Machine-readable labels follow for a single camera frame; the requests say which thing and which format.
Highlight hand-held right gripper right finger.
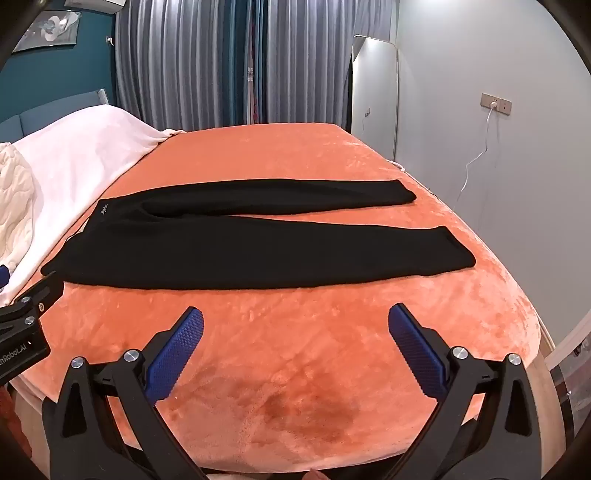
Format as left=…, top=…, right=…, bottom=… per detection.
left=388, top=302, right=543, bottom=480

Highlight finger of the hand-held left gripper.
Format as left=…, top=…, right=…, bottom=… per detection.
left=0, top=271, right=65, bottom=330

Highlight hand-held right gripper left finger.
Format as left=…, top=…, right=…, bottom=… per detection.
left=41, top=306, right=206, bottom=480

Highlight black pants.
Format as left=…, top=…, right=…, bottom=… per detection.
left=41, top=179, right=476, bottom=291

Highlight cream quilt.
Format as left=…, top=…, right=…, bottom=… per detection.
left=0, top=142, right=38, bottom=271

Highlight orange plush blanket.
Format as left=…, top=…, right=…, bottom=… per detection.
left=9, top=122, right=555, bottom=480

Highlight white blanket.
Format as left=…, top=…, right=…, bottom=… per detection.
left=0, top=104, right=188, bottom=308

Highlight blue headboard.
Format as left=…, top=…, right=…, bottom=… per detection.
left=0, top=88, right=109, bottom=141

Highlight standing mirror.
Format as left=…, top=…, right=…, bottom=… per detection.
left=350, top=34, right=399, bottom=162

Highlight grey curtain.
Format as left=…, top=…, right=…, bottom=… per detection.
left=113, top=0, right=402, bottom=132

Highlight blue curtain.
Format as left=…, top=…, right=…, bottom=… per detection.
left=247, top=0, right=278, bottom=126

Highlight white charger cable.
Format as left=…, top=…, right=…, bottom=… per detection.
left=455, top=102, right=498, bottom=205

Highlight wall socket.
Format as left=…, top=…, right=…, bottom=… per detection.
left=480, top=92, right=512, bottom=114

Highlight wall picture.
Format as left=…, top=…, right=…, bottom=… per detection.
left=11, top=9, right=83, bottom=54

